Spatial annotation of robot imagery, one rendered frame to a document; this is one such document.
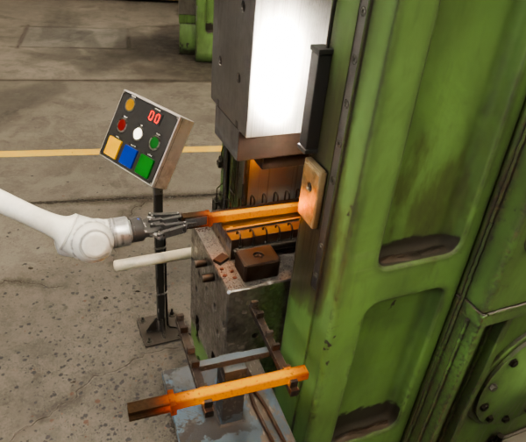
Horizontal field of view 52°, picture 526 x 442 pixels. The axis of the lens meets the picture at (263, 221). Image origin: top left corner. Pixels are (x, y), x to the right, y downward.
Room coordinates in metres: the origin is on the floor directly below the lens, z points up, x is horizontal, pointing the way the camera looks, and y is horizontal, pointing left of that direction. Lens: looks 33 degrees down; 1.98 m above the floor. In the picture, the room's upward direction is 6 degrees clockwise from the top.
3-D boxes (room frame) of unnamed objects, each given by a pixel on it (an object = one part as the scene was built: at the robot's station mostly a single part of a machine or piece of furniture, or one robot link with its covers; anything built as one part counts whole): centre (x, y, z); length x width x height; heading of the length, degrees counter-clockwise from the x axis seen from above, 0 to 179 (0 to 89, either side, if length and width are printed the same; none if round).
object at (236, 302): (1.50, -0.09, 0.69); 0.56 x 0.38 x 0.45; 116
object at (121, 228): (1.29, 0.42, 1.04); 0.09 x 0.06 x 0.09; 26
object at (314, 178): (1.23, -0.12, 1.27); 0.09 x 0.02 x 0.17; 26
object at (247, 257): (1.32, 0.00, 0.95); 0.12 x 0.08 x 0.06; 116
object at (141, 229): (1.32, 0.35, 1.04); 0.09 x 0.08 x 0.07; 116
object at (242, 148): (1.55, -0.05, 1.32); 0.42 x 0.20 x 0.10; 116
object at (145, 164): (1.76, 0.46, 1.01); 0.07 x 0.05 x 0.07; 51
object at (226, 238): (1.55, -0.05, 0.96); 0.42 x 0.20 x 0.09; 116
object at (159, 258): (1.72, 0.37, 0.62); 0.44 x 0.05 x 0.05; 116
